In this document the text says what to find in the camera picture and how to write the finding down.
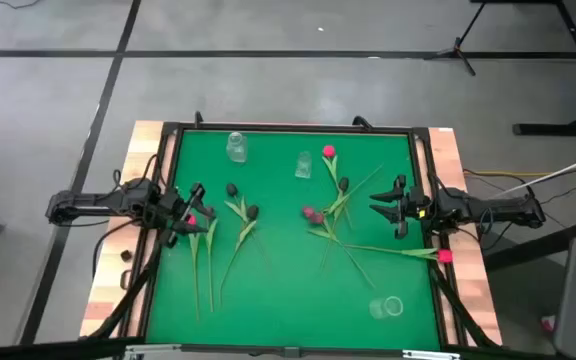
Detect wide cut-glass vase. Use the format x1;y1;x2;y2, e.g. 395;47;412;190
225;131;248;164

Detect black tripod stand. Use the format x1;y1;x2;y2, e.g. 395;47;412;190
422;0;489;77

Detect black desk leg frame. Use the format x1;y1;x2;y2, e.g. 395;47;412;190
470;0;576;137

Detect green table mat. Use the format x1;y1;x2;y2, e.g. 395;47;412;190
145;128;442;351

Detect silver metal bracket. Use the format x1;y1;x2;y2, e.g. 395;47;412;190
125;343;182;359
402;349;462;360

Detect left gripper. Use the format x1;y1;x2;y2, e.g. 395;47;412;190
153;182;217;249

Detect black aluminium rig frame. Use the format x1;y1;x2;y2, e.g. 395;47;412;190
80;119;504;360

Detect white cable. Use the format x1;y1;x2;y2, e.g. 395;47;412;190
487;147;576;200

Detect bright pink artificial tulip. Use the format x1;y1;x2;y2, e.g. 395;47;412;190
340;241;454;265
321;144;354;231
186;213;204;321

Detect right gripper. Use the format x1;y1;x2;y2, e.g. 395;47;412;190
369;174;432;240

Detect round clear glass vase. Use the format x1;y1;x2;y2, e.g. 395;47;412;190
368;295;405;320

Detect narrow glass bottle vase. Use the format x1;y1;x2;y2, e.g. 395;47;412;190
294;150;313;180

